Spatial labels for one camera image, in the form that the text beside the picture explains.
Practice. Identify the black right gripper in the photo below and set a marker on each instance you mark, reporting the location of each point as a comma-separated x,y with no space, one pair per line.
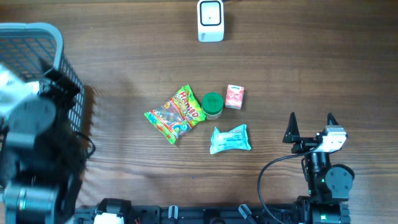
292,135

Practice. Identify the teal wet wipes pack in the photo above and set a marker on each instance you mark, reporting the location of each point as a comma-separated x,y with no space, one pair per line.
236,138

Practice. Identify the pink tissue pack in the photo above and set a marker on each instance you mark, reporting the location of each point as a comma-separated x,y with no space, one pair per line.
234,97

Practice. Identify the green lid jar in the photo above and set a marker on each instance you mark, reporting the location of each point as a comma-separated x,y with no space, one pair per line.
212,105

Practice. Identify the Haribo gummy worms bag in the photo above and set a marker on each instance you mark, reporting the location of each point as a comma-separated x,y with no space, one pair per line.
178,115

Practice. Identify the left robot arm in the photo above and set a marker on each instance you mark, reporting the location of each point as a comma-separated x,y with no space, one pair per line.
43,157

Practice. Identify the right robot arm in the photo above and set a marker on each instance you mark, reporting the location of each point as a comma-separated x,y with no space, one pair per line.
328,185

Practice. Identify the white barcode scanner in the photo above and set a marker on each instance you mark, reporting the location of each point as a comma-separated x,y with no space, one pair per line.
210,20

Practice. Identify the grey plastic mesh basket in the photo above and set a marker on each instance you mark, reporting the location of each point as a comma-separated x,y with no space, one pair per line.
22,48

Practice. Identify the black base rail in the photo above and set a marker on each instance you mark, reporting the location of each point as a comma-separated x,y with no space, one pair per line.
111,210

